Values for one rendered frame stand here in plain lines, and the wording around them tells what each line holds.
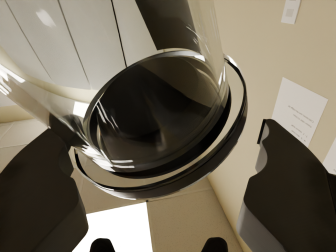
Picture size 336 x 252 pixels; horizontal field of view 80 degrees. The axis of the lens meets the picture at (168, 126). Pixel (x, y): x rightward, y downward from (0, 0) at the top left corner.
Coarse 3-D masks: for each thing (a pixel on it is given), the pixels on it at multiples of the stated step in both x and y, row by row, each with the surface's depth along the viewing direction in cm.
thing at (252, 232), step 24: (264, 120) 11; (264, 144) 9; (288, 144) 9; (264, 168) 8; (288, 168) 8; (312, 168) 8; (264, 192) 7; (288, 192) 7; (312, 192) 7; (240, 216) 7; (264, 216) 6; (288, 216) 6; (312, 216) 6; (264, 240) 6; (288, 240) 5; (312, 240) 5
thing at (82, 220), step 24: (48, 144) 9; (24, 168) 8; (48, 168) 8; (72, 168) 10; (0, 192) 7; (24, 192) 7; (48, 192) 7; (72, 192) 7; (0, 216) 6; (24, 216) 6; (48, 216) 6; (72, 216) 6; (0, 240) 6; (24, 240) 6; (48, 240) 6; (72, 240) 7
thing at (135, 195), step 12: (240, 120) 9; (240, 132) 10; (228, 144) 9; (216, 156) 9; (204, 168) 9; (180, 180) 8; (192, 180) 9; (108, 192) 10; (120, 192) 9; (132, 192) 9; (144, 192) 9; (156, 192) 9; (168, 192) 9
